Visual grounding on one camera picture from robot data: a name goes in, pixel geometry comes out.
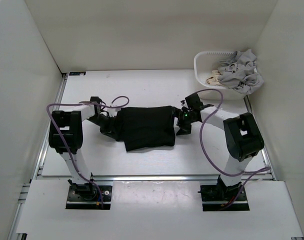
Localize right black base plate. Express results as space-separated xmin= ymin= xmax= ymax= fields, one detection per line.
xmin=198 ymin=183 xmax=250 ymax=212

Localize grey crumpled garment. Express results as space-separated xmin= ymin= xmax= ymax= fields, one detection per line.
xmin=217 ymin=49 xmax=264 ymax=95

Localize black trousers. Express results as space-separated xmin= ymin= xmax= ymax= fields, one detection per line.
xmin=113 ymin=105 xmax=176 ymax=152

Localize white plastic basket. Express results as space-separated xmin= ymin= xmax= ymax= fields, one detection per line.
xmin=193 ymin=51 xmax=245 ymax=101

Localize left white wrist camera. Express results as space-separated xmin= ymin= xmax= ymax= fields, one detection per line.
xmin=108 ymin=107 xmax=122 ymax=117

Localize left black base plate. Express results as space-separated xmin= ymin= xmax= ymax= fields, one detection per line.
xmin=65 ymin=184 xmax=113 ymax=210

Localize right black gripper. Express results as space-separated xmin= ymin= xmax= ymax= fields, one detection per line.
xmin=163 ymin=106 xmax=196 ymax=136

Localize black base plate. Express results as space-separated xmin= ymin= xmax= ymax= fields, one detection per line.
xmin=198 ymin=183 xmax=250 ymax=212
xmin=65 ymin=184 xmax=113 ymax=210

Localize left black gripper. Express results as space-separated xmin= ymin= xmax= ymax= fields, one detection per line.
xmin=86 ymin=114 xmax=119 ymax=140

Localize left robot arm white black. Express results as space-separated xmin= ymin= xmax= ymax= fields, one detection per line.
xmin=46 ymin=96 xmax=116 ymax=205

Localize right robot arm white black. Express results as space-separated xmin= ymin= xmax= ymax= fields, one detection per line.
xmin=174 ymin=93 xmax=265 ymax=202

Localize beige crumpled garment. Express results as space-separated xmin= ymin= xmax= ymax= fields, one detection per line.
xmin=205 ymin=70 xmax=223 ymax=86

